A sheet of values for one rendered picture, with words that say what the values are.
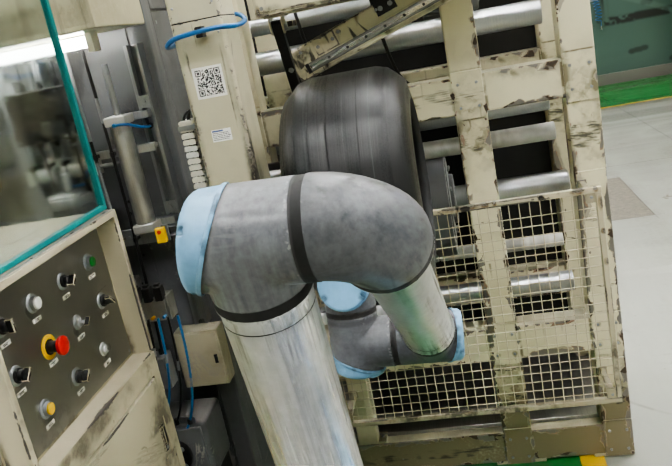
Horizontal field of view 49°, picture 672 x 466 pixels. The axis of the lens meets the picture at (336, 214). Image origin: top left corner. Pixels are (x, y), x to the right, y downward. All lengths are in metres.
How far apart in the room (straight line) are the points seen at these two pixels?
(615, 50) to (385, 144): 9.75
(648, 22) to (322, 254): 10.70
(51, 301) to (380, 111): 0.80
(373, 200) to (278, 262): 0.11
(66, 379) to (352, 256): 1.03
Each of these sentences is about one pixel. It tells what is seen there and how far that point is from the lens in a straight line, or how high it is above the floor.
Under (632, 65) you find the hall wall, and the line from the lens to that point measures 11.32.
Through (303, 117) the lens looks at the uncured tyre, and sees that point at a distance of 1.66.
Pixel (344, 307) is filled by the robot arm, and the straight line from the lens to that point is 1.25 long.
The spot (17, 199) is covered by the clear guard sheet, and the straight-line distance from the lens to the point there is 1.55.
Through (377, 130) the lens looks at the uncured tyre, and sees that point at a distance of 1.60.
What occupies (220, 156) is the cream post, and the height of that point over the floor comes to 1.33.
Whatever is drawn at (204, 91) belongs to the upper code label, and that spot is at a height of 1.49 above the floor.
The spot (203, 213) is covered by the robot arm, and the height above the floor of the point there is 1.43.
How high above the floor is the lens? 1.59
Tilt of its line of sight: 14 degrees down
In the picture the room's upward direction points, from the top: 11 degrees counter-clockwise
